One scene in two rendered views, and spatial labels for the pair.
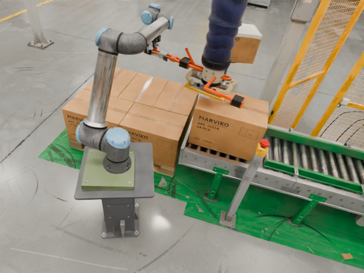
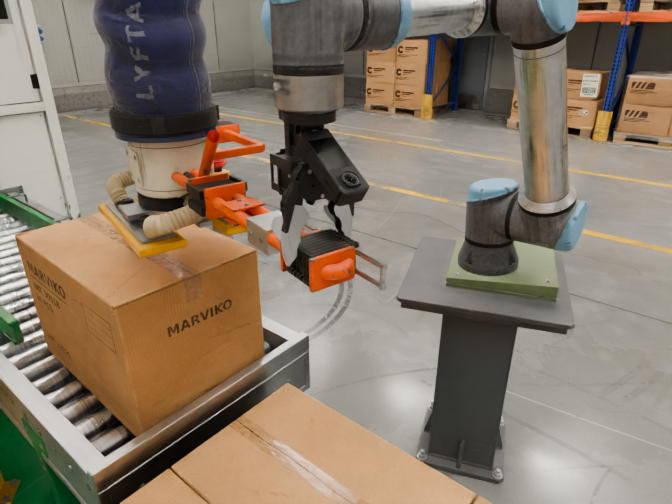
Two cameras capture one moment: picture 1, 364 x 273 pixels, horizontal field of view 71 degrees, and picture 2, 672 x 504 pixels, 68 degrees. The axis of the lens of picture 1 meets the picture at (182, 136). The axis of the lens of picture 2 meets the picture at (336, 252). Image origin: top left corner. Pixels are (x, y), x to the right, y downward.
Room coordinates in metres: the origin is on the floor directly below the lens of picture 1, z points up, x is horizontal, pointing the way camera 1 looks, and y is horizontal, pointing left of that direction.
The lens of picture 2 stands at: (2.63, 0.76, 1.51)
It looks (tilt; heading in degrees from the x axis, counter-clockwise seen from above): 25 degrees down; 212
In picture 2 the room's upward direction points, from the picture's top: straight up
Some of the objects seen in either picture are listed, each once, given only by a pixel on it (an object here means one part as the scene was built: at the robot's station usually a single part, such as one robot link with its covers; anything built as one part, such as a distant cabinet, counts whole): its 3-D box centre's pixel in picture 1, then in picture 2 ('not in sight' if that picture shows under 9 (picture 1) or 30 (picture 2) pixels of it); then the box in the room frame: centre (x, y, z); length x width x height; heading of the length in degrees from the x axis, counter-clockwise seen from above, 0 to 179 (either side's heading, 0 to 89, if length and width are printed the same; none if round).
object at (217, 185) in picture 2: (185, 62); (217, 194); (1.96, 0.07, 1.20); 0.10 x 0.08 x 0.06; 158
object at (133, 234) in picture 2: not in sight; (137, 218); (1.96, -0.19, 1.10); 0.34 x 0.10 x 0.05; 68
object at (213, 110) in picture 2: (215, 59); (166, 115); (1.87, -0.16, 1.32); 0.23 x 0.23 x 0.04
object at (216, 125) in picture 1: (227, 122); (143, 303); (1.85, -0.39, 0.75); 0.60 x 0.40 x 0.40; 80
